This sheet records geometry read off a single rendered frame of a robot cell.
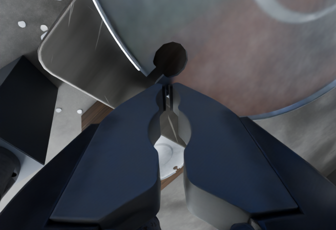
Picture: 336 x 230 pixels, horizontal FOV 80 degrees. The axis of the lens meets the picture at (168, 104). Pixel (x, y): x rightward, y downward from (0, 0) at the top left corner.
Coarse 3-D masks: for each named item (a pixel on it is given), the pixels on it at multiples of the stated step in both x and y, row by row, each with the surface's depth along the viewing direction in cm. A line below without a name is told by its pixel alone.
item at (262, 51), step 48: (96, 0) 9; (144, 0) 10; (192, 0) 11; (240, 0) 12; (288, 0) 13; (144, 48) 11; (192, 48) 12; (240, 48) 14; (288, 48) 15; (240, 96) 16; (288, 96) 18
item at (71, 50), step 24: (72, 0) 9; (72, 24) 10; (96, 24) 10; (48, 48) 10; (72, 48) 10; (96, 48) 11; (120, 48) 11; (168, 48) 12; (72, 72) 11; (96, 72) 11; (120, 72) 12; (168, 72) 13; (96, 96) 12; (120, 96) 13; (168, 120) 15
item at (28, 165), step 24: (0, 72) 70; (24, 72) 70; (0, 96) 52; (24, 96) 62; (48, 96) 75; (0, 120) 47; (24, 120) 55; (48, 120) 66; (0, 144) 45; (24, 144) 50; (24, 168) 50
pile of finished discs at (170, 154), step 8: (160, 136) 75; (160, 144) 76; (168, 144) 78; (176, 144) 80; (160, 152) 78; (168, 152) 80; (176, 152) 82; (160, 160) 80; (168, 160) 82; (176, 160) 85; (160, 168) 84; (168, 168) 86; (160, 176) 86; (168, 176) 87
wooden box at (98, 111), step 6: (96, 102) 95; (90, 108) 95; (96, 108) 91; (102, 108) 88; (108, 108) 84; (84, 114) 95; (90, 114) 92; (96, 114) 88; (102, 114) 85; (84, 120) 92; (90, 120) 89; (96, 120) 85; (84, 126) 88; (174, 168) 87; (180, 168) 89; (174, 174) 90; (162, 180) 89; (168, 180) 90; (162, 186) 91
